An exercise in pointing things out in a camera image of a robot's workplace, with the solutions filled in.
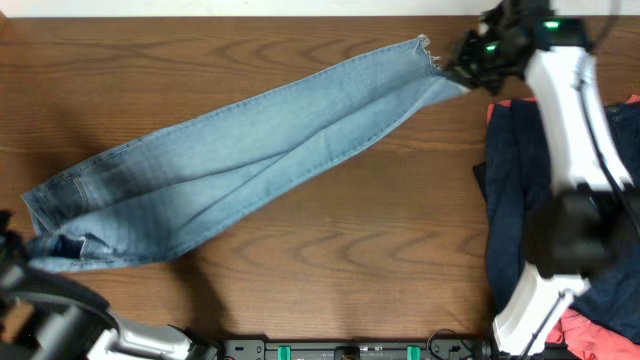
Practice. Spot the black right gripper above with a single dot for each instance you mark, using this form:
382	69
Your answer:
462	67

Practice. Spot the light blue denim jeans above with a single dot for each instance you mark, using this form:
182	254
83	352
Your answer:
159	196

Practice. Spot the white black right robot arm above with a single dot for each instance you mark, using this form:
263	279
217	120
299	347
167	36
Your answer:
579	234

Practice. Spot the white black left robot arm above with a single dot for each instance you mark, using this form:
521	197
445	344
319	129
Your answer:
71	322

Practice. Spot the dark navy garment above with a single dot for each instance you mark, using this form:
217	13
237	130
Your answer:
510	200

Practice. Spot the red pink garment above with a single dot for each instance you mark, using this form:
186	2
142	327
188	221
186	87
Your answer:
595	335

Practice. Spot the black rail with green clips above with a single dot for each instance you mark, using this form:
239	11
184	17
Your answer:
447	347

